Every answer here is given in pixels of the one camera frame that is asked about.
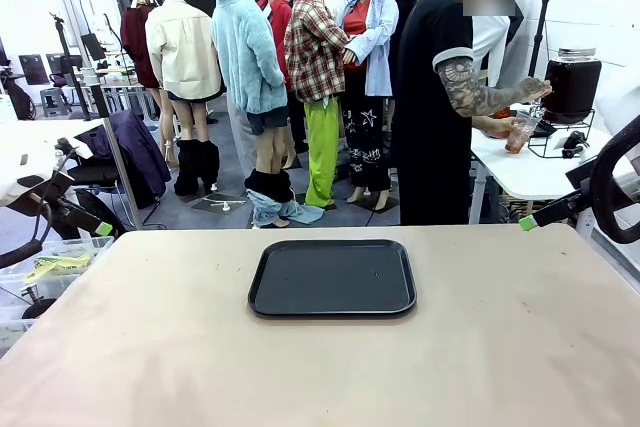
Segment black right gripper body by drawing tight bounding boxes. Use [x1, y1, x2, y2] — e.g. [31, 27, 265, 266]
[534, 189, 599, 229]

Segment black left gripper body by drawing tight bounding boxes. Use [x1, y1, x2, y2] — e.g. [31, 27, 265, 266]
[47, 191, 102, 235]

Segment tall clear plastic cup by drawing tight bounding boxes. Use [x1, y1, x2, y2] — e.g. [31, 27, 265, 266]
[503, 114, 540, 155]

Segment glass drink dispenser jar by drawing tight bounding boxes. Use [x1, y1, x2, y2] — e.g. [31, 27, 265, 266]
[529, 46, 602, 124]

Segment person's tattooed right forearm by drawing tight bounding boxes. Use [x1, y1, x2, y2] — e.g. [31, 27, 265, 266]
[449, 77, 531, 119]

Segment person's left hand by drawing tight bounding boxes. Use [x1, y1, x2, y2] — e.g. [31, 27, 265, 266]
[472, 115, 528, 141]

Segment person's right hand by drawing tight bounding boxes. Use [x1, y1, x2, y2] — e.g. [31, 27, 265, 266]
[518, 75, 555, 104]

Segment white side table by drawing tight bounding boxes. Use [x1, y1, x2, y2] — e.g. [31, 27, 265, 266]
[469, 114, 619, 226]

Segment yellow green paper strip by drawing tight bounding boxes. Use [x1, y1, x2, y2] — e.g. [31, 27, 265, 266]
[23, 252, 94, 284]

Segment black handheld device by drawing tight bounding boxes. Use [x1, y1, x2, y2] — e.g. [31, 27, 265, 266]
[560, 130, 592, 159]

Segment purple jacket on chair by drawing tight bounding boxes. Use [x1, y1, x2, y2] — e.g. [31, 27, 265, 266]
[74, 109, 172, 211]

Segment small black tray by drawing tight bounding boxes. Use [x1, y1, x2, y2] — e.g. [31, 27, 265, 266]
[528, 121, 559, 139]

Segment clear plastic storage bin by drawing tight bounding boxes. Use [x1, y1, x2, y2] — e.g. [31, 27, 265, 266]
[0, 236, 116, 348]

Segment black round base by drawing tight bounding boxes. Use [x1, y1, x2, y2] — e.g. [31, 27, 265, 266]
[20, 296, 59, 321]

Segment grey stool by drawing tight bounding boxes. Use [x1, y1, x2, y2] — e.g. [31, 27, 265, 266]
[39, 87, 70, 118]

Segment black light stand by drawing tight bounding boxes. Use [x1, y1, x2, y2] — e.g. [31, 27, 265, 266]
[48, 11, 84, 121]

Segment person in black t-shirt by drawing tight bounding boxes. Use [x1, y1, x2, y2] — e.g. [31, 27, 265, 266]
[397, 0, 524, 227]

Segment black tripod stand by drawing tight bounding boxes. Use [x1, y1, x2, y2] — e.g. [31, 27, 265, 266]
[527, 0, 554, 73]

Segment mannequin in maroon top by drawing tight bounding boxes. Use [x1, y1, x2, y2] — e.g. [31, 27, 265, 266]
[119, 0, 162, 168]

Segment mannequin in white shirt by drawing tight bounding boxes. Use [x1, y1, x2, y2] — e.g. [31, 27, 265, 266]
[472, 14, 524, 88]

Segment mannequin in cream jacket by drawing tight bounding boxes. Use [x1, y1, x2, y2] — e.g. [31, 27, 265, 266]
[144, 0, 225, 197]

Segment large black serving tray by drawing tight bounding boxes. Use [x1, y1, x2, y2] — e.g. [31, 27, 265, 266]
[246, 238, 418, 319]

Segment mannequin in light blue fleece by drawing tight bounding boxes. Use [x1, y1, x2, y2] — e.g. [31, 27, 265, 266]
[209, 0, 326, 229]

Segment mannequin in blue open shirt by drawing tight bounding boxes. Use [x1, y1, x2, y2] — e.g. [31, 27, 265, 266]
[342, 0, 401, 211]

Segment mannequin in plaid hooded shirt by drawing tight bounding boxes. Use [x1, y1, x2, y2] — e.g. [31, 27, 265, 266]
[283, 0, 351, 211]

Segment mannequin in red jacket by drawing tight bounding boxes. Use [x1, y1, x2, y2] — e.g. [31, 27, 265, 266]
[257, 0, 301, 153]

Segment dark right arm cable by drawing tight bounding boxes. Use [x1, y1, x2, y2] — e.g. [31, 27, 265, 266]
[589, 114, 640, 246]

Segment black wire dispenser stand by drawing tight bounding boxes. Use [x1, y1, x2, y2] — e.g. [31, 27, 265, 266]
[527, 109, 596, 160]

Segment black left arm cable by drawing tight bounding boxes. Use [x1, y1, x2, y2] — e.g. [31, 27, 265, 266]
[0, 135, 81, 269]

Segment black post with silver cap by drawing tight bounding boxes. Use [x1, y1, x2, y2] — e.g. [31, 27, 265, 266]
[82, 66, 109, 121]

